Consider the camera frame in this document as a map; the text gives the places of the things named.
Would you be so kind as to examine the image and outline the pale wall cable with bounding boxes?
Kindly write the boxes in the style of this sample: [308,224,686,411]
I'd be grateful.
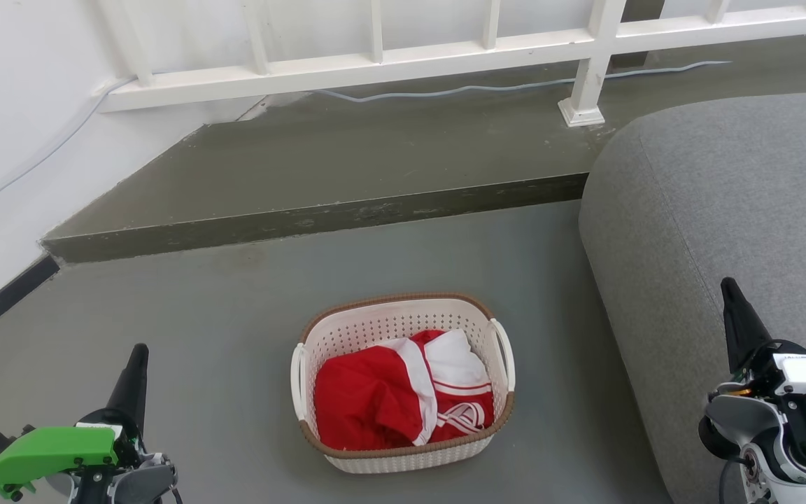
[0,76,136,235]

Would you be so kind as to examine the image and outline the red and white garment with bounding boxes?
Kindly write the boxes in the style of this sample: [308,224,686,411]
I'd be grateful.
[313,329,496,452]

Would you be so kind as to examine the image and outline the grey fabric sofa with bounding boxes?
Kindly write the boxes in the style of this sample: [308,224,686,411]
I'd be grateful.
[578,90,806,504]

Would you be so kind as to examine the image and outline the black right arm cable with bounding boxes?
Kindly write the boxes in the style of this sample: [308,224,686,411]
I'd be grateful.
[717,456,751,504]

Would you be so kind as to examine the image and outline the black baseboard strip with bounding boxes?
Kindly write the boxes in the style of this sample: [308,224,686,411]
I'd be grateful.
[0,255,61,354]

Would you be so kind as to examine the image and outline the white perforated plastic laundry basket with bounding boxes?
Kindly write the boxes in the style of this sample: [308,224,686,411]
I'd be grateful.
[290,293,517,475]

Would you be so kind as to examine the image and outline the light blue floor cable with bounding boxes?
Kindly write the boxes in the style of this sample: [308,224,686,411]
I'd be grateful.
[312,61,733,104]

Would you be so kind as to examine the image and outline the white wooden railing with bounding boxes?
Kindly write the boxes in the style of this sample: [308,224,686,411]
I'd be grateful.
[95,0,806,128]

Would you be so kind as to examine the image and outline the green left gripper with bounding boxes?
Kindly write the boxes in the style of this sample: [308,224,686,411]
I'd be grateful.
[0,343,150,499]

